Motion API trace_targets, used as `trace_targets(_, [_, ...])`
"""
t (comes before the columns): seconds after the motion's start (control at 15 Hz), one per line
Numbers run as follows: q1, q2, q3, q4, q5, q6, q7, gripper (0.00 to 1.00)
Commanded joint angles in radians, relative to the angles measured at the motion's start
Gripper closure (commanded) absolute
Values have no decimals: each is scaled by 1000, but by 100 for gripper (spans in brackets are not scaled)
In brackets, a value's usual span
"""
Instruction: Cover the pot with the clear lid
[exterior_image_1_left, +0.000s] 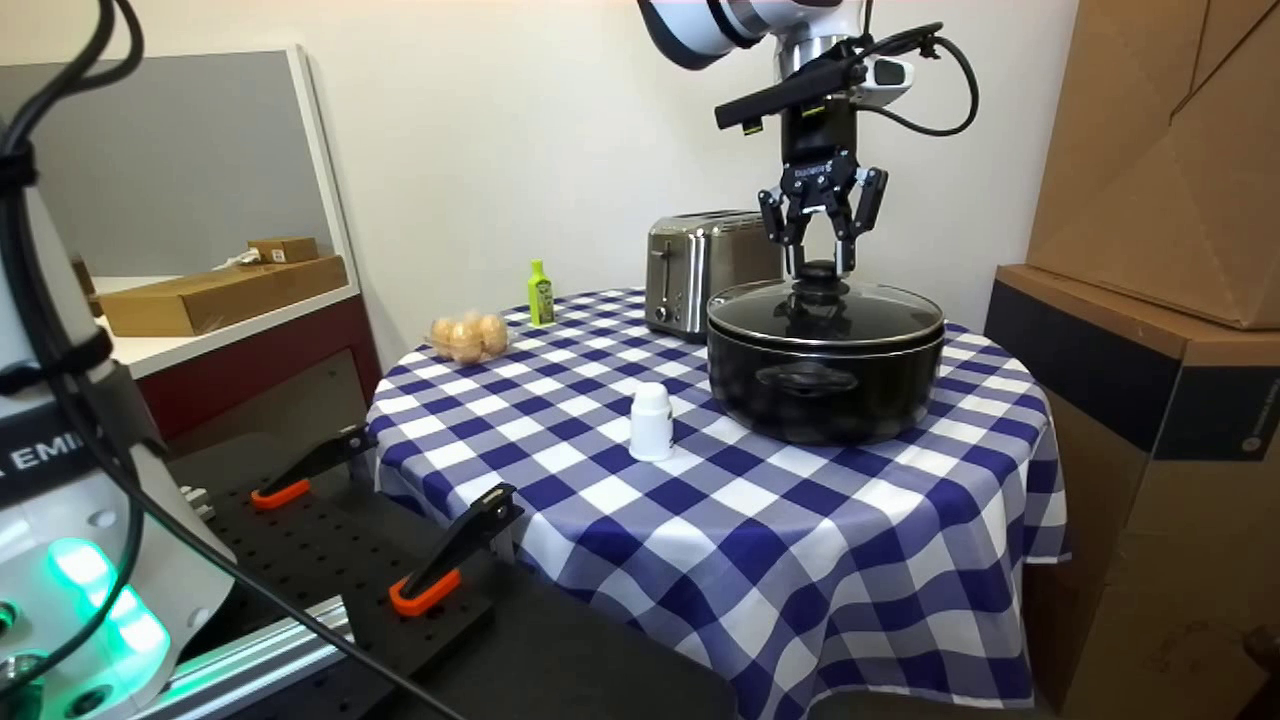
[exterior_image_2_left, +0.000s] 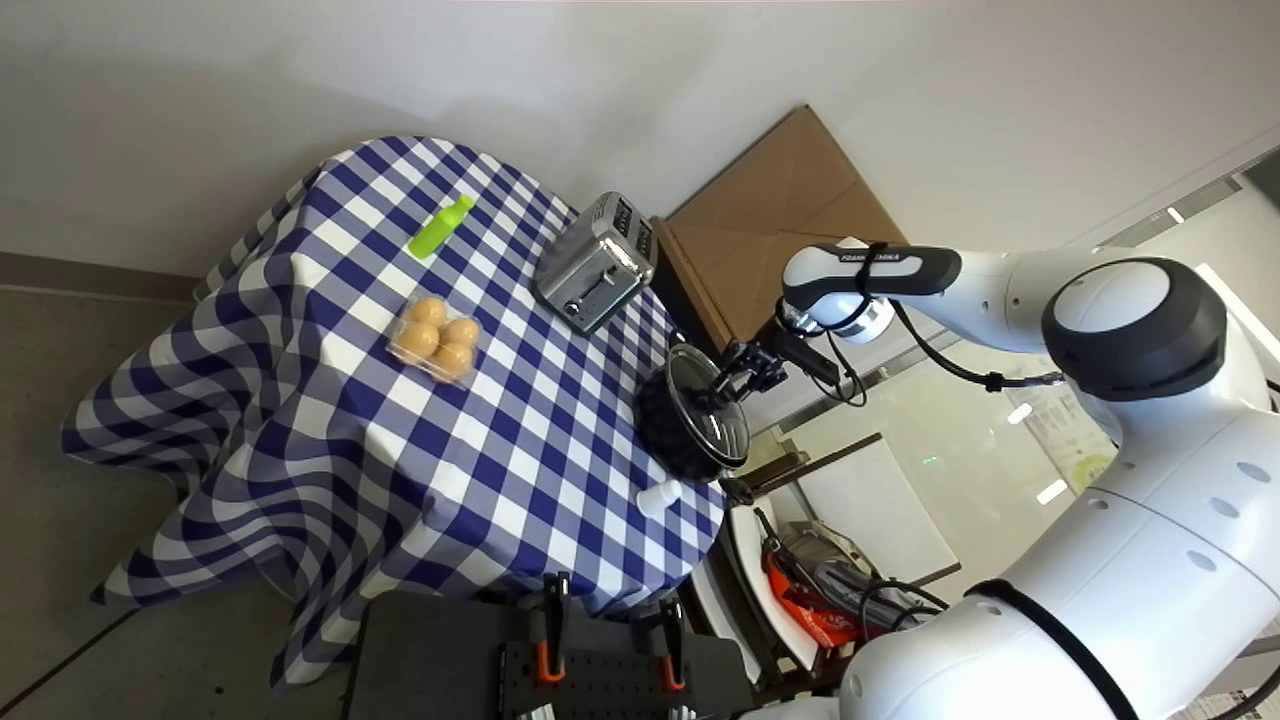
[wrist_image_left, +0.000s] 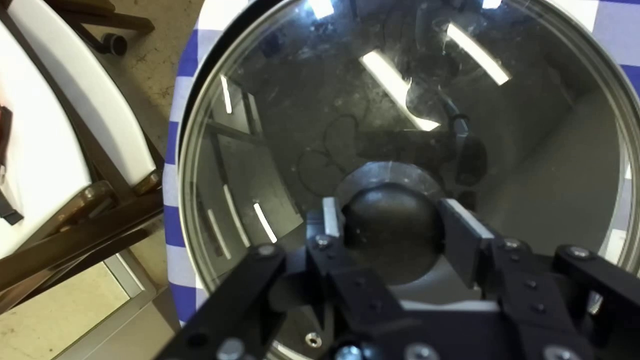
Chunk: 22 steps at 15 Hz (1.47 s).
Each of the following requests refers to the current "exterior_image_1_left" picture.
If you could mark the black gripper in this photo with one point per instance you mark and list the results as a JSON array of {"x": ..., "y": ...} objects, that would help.
[{"x": 817, "y": 143}]

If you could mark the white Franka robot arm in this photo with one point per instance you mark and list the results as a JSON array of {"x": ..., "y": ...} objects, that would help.
[{"x": 693, "y": 22}]

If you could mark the black cooking pot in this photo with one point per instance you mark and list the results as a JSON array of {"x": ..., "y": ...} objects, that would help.
[{"x": 825, "y": 395}]

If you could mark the silver toaster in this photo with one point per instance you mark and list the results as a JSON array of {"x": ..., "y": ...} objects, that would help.
[{"x": 693, "y": 265}]

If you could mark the small white plastic bottle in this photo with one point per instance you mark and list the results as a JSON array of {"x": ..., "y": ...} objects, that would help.
[{"x": 648, "y": 424}]

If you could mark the small green bottle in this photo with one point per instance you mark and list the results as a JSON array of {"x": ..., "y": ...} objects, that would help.
[{"x": 539, "y": 298}]

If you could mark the blue white checkered tablecloth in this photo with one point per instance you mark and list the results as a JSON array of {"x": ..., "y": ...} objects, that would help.
[{"x": 744, "y": 532}]

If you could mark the large cardboard panel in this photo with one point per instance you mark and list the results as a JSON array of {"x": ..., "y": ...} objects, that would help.
[{"x": 1160, "y": 146}]

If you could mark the tall cardboard box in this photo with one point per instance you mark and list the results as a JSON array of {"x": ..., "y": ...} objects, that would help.
[{"x": 1160, "y": 532}]

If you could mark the black clamp orange tips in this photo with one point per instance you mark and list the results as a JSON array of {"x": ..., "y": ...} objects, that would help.
[
  {"x": 313, "y": 467},
  {"x": 453, "y": 553}
]

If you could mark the white desk red-brown front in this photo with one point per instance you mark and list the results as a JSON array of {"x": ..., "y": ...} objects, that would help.
[{"x": 252, "y": 363}]

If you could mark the black perforated breadboard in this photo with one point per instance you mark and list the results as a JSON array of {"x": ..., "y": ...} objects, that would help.
[{"x": 346, "y": 560}]

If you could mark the flat cardboard box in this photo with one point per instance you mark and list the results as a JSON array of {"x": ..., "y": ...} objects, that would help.
[{"x": 212, "y": 298}]

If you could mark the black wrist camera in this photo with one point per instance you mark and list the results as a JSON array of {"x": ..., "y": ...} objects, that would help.
[{"x": 815, "y": 82}]

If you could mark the grey panel white frame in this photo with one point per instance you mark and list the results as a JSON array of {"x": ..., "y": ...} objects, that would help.
[{"x": 172, "y": 163}]

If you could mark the aluminium rail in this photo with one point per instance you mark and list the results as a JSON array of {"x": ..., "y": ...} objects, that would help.
[{"x": 252, "y": 660}]

